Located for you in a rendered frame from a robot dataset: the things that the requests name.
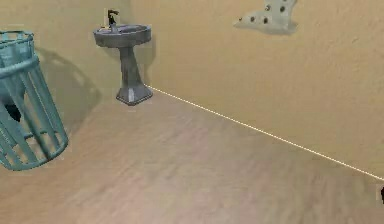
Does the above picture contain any black sink faucet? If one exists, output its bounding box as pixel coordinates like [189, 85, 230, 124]
[106, 9, 120, 29]

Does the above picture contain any teal slatted basket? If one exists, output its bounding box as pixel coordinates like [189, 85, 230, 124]
[0, 30, 70, 172]

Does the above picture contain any grey pedestal sink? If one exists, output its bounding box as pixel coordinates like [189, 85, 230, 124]
[92, 23, 154, 107]

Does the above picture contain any grey holed wall artwork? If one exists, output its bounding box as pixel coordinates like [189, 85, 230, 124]
[233, 0, 299, 36]

